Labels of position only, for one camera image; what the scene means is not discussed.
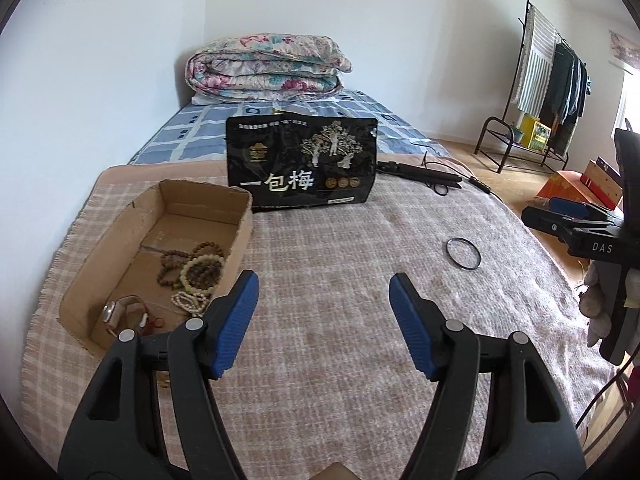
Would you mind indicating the peach bed cover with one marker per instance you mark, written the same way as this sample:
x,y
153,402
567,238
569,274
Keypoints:
x,y
107,174

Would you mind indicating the black snack bag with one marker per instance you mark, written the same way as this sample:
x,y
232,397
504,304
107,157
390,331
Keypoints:
x,y
300,160

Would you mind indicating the red flat box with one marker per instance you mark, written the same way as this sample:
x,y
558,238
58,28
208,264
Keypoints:
x,y
597,195

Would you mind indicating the small green pot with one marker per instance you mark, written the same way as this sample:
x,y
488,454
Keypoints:
x,y
517,135

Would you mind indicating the blue patterned bedsheet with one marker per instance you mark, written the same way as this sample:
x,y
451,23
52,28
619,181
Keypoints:
x,y
200,130

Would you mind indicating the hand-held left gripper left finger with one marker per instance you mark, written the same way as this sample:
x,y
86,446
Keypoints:
x,y
235,325

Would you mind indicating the floral curtain valance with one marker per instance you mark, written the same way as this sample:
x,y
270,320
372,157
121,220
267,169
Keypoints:
x,y
624,50

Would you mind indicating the orange red boxes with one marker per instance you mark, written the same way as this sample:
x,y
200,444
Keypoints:
x,y
560,187

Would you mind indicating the black hair straightener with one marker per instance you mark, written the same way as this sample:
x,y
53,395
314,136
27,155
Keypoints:
x,y
415,172

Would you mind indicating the row of dark hanging clothes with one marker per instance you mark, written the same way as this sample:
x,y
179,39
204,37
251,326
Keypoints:
x,y
562,90

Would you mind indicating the person's right hand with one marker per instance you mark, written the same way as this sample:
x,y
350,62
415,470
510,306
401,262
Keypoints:
x,y
597,300

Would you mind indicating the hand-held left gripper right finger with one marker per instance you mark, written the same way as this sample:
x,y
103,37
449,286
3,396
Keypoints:
x,y
415,325

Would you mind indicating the striped hanging cloth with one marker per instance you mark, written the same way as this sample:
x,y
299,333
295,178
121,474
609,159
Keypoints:
x,y
537,70

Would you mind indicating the cardboard box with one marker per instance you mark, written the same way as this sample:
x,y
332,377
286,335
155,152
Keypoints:
x,y
165,200

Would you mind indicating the yellow plastic crate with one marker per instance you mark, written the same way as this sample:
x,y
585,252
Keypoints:
x,y
537,132

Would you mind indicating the dark metal bangle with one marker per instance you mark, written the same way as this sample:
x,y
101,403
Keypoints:
x,y
467,266

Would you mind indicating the black metal clothes rack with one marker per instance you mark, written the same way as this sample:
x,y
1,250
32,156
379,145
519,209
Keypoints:
x,y
492,130

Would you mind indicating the folded floral quilt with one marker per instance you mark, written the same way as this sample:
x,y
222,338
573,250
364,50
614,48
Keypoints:
x,y
265,70

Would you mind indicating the dark blue flat box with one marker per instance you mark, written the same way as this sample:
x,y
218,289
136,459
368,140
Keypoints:
x,y
607,164

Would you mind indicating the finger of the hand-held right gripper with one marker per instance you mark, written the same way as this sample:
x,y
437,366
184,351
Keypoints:
x,y
570,207
540,220

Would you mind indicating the window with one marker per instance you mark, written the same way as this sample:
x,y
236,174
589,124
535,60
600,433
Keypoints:
x,y
631,105

